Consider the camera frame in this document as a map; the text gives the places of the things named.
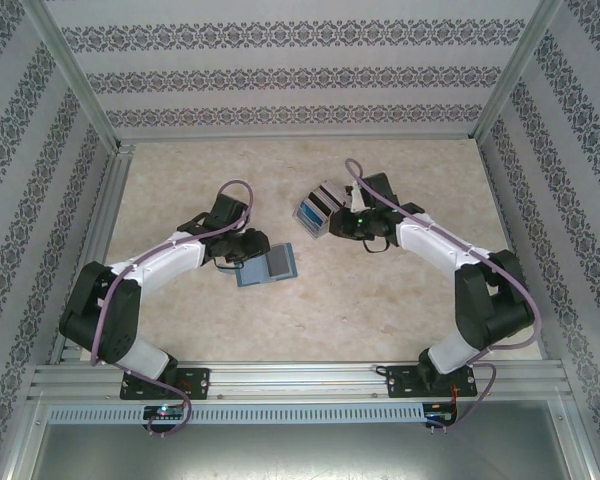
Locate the blue leather card holder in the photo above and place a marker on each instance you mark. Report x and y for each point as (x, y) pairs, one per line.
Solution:
(252, 275)

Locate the grey card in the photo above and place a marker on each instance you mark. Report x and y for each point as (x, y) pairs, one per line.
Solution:
(279, 261)

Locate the clear acrylic card box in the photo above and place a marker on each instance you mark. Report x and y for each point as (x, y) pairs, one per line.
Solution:
(312, 217)

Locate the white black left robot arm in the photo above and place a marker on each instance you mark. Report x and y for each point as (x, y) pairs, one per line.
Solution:
(170, 255)

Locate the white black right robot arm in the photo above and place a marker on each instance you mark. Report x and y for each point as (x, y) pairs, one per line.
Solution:
(430, 240)

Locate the small circuit board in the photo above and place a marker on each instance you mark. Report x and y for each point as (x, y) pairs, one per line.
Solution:
(437, 416)
(162, 411)

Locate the grey metal panel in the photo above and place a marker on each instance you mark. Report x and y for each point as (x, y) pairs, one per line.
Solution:
(300, 455)

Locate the aluminium frame bar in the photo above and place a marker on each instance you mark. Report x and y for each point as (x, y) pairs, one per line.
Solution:
(300, 139)

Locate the aluminium side rail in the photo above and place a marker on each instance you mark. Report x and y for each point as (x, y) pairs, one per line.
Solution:
(109, 200)

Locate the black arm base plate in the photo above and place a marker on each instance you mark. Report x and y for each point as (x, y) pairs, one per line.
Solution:
(402, 382)
(195, 382)

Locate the aluminium mounting rail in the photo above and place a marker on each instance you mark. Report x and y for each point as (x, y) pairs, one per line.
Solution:
(300, 382)

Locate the aluminium frame post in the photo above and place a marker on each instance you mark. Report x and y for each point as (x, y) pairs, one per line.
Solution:
(75, 75)
(514, 75)

